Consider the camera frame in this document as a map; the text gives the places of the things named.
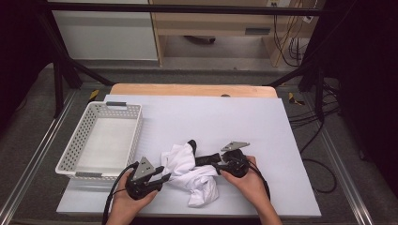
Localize black metal stand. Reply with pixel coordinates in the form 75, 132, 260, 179
266, 60, 328, 122
37, 8, 115, 119

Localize person's left hand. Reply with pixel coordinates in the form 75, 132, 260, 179
111, 171, 159, 217

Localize person's right hand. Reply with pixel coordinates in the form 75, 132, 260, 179
220, 156, 269, 209

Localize aluminium floor rail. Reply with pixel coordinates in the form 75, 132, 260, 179
303, 93, 376, 225
0, 88, 78, 225

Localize black floor cables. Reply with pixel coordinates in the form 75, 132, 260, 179
287, 81, 342, 195

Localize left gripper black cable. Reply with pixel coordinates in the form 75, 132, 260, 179
101, 160, 140, 225

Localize grey label plate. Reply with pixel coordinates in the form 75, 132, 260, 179
244, 27, 271, 36

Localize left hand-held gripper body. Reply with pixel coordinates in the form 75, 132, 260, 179
125, 156, 163, 201

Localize wooden table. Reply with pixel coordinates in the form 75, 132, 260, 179
109, 82, 279, 99

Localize light wooden desk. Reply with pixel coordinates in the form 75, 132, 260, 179
149, 0, 327, 68

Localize hanging cable bundle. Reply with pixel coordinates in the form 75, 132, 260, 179
273, 0, 311, 68

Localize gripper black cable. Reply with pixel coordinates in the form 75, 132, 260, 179
101, 160, 140, 225
247, 157, 271, 201

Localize white shorts with black waistband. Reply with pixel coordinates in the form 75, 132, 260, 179
160, 139, 223, 208

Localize black metal crossbar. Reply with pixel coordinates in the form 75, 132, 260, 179
46, 1, 323, 17

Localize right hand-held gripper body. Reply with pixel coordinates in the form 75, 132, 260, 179
220, 141, 251, 179

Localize white cabinet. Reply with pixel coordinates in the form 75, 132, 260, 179
51, 0, 159, 61

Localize black curtain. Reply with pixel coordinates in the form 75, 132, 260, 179
308, 0, 398, 191
0, 0, 55, 132

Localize black object under desk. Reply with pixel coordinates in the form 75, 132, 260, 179
183, 35, 217, 45

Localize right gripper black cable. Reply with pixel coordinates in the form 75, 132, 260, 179
247, 157, 271, 201

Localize white perforated plastic basket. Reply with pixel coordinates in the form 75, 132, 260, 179
55, 100, 145, 183

